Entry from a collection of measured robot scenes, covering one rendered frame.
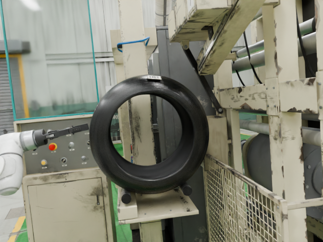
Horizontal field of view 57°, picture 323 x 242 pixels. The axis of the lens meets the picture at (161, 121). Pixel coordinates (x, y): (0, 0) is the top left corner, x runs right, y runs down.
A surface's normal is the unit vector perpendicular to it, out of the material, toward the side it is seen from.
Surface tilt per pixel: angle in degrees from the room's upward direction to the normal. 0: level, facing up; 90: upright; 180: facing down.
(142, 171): 80
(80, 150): 90
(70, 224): 91
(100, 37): 90
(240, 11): 162
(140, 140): 90
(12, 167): 64
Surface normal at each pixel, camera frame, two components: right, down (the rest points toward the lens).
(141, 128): 0.13, 0.07
